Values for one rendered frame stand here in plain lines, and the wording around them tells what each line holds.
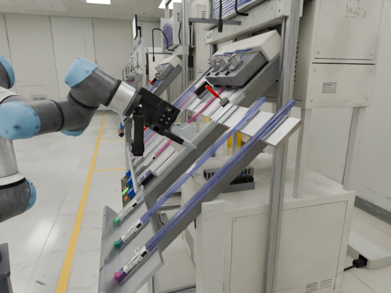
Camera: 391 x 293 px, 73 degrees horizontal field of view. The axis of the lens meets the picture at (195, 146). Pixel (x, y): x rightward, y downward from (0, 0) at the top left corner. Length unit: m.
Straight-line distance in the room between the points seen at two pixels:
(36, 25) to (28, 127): 9.43
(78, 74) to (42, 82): 9.25
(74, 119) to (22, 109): 0.12
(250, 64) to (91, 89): 0.58
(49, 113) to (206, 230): 0.45
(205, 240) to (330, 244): 0.85
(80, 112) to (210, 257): 0.49
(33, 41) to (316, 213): 9.48
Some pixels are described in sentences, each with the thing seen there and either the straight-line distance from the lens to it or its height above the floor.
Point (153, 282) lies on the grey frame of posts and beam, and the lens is 1.10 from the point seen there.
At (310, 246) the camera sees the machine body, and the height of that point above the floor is 0.38.
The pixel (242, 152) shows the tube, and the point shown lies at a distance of 0.55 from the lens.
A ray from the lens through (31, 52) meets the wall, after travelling 9.99.
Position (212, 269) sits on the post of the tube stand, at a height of 0.63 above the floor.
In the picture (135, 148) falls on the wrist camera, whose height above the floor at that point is 0.94.
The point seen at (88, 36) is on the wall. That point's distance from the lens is 9.79.
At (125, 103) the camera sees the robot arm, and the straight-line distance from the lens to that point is 0.66.
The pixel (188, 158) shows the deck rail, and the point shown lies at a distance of 0.93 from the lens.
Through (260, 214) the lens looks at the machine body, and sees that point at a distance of 1.14.
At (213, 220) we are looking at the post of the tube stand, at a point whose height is 0.77.
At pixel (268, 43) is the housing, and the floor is 1.23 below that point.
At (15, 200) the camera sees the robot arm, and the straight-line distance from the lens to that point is 1.06.
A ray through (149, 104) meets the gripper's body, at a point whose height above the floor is 1.05.
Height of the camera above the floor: 1.11
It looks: 14 degrees down
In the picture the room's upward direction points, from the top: straight up
